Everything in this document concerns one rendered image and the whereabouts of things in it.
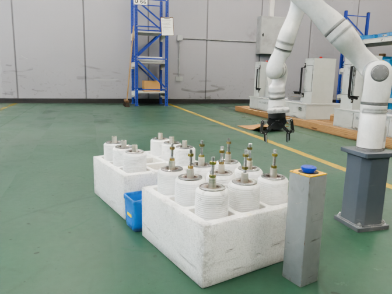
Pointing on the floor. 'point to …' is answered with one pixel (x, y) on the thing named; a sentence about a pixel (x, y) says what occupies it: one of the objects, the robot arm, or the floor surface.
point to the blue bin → (133, 210)
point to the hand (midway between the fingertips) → (276, 140)
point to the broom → (129, 74)
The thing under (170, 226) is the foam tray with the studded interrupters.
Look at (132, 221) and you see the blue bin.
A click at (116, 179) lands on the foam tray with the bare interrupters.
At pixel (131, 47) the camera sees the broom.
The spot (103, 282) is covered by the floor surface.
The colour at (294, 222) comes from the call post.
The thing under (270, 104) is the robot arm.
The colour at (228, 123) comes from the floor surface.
